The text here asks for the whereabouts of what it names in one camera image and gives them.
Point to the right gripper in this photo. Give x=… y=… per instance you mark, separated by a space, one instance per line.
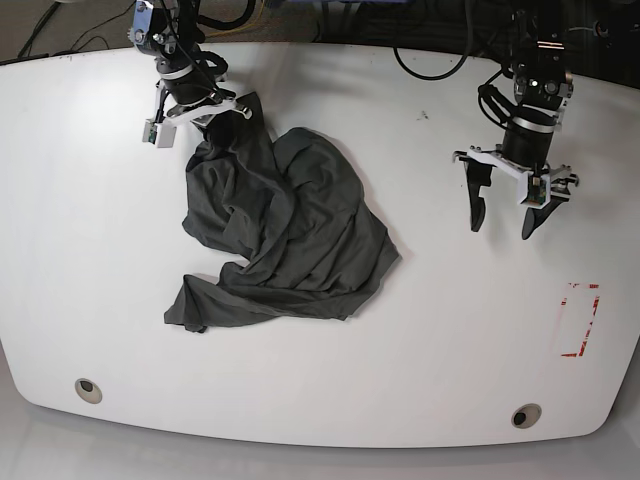
x=189 y=100

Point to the right table cable grommet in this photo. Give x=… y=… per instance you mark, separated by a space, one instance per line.
x=526 y=416

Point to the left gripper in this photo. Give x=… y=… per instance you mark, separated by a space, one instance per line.
x=522 y=156

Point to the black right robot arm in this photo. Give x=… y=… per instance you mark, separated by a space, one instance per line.
x=170 y=32

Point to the red tape rectangle marking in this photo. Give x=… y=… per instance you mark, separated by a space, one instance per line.
x=577 y=315

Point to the table cable grommet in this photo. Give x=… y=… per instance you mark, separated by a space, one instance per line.
x=526 y=416
x=88 y=391

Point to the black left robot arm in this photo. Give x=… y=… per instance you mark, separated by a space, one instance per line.
x=526 y=99

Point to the left table cable grommet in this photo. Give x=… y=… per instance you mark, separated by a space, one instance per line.
x=88 y=391

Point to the dark grey t-shirt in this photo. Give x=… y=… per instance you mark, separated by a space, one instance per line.
x=292 y=212

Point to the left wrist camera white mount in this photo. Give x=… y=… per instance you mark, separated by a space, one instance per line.
x=533 y=191

